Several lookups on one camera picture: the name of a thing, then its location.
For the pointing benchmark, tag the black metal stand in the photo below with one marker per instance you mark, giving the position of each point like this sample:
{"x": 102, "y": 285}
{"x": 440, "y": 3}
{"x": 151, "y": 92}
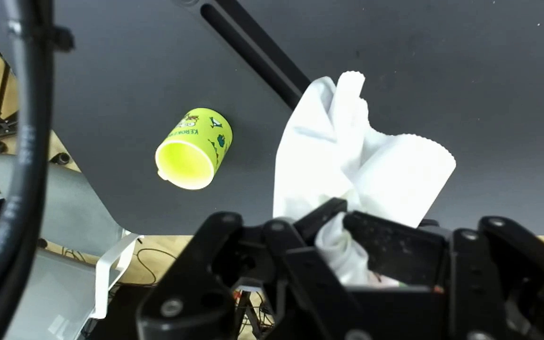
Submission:
{"x": 253, "y": 50}

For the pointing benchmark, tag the yellow-green cup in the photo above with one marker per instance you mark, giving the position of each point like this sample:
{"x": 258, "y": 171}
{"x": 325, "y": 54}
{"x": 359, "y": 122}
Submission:
{"x": 192, "y": 152}

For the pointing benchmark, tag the grey computer case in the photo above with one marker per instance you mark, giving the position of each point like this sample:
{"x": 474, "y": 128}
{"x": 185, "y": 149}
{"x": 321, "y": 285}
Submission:
{"x": 64, "y": 209}

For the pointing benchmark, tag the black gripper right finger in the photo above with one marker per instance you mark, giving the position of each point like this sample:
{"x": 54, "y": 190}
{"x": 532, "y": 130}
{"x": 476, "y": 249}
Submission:
{"x": 472, "y": 271}

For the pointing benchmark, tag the white towel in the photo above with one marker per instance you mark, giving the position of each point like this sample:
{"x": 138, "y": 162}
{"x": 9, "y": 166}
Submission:
{"x": 321, "y": 158}

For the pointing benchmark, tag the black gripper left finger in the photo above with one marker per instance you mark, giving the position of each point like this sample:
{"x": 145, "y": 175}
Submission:
{"x": 296, "y": 271}

